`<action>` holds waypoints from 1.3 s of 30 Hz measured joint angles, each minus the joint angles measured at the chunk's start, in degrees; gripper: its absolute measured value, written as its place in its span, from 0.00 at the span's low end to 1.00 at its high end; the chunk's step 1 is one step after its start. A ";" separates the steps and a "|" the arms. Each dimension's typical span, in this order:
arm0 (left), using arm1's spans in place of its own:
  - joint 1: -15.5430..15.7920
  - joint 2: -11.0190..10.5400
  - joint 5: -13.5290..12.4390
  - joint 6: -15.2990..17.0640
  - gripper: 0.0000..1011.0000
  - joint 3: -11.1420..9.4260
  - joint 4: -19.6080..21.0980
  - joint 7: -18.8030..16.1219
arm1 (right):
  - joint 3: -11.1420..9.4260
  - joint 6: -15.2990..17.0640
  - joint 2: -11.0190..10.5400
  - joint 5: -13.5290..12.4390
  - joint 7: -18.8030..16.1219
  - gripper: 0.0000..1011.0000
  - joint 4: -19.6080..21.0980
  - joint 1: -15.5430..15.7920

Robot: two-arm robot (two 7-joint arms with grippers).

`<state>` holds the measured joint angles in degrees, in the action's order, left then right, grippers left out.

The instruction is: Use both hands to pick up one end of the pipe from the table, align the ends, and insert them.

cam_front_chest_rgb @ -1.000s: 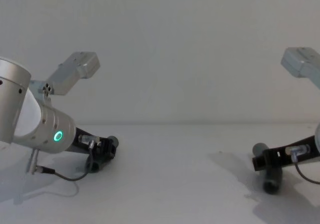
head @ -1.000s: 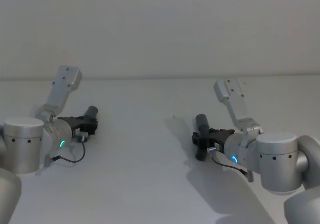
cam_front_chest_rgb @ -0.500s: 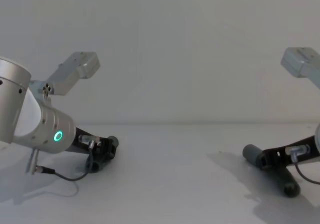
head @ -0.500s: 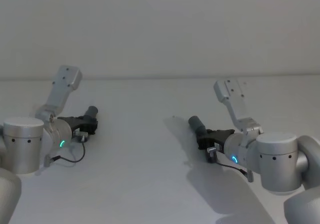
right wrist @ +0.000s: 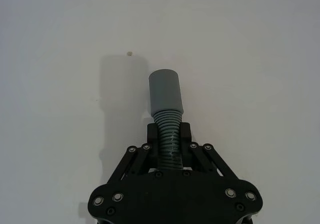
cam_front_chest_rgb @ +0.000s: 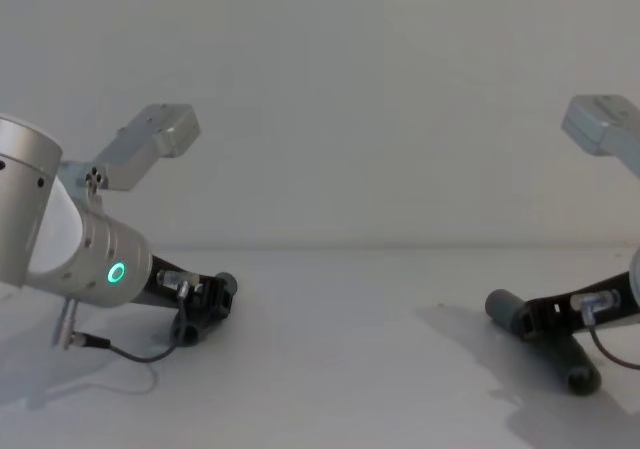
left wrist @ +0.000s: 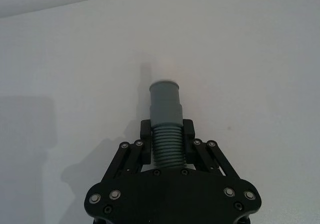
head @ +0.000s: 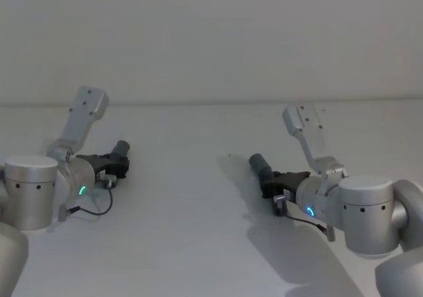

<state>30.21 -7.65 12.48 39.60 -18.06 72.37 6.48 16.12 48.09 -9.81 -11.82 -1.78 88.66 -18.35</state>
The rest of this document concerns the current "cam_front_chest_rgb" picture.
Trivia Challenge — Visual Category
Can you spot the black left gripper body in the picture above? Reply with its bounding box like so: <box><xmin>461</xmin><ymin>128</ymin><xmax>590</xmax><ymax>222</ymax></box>
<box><xmin>139</xmin><ymin>253</ymin><xmax>235</xmax><ymax>330</ymax></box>

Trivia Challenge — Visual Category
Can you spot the dark left gripper cable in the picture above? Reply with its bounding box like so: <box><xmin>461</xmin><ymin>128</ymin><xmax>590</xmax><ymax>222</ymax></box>
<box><xmin>52</xmin><ymin>277</ymin><xmax>200</xmax><ymax>366</ymax></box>

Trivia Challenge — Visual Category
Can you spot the dark right gripper cable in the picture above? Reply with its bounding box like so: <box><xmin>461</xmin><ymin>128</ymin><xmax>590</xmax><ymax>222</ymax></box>
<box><xmin>574</xmin><ymin>292</ymin><xmax>640</xmax><ymax>371</ymax></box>

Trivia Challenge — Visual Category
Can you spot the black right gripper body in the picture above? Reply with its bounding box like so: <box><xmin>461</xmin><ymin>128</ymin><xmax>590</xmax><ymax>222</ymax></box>
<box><xmin>516</xmin><ymin>267</ymin><xmax>640</xmax><ymax>340</ymax></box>

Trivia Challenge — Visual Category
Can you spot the white table cloth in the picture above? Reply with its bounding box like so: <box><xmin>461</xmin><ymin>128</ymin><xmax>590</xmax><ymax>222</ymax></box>
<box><xmin>0</xmin><ymin>245</ymin><xmax>640</xmax><ymax>449</ymax></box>

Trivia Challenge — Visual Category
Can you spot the white curtain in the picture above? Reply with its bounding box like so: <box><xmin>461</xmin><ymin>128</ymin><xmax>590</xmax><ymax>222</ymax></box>
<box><xmin>0</xmin><ymin>0</ymin><xmax>640</xmax><ymax>251</ymax></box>

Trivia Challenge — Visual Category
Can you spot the dark gripper cable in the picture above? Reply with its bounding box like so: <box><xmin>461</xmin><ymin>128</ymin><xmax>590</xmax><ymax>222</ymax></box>
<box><xmin>52</xmin><ymin>277</ymin><xmax>200</xmax><ymax>366</ymax></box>
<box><xmin>574</xmin><ymin>292</ymin><xmax>640</xmax><ymax>371</ymax></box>

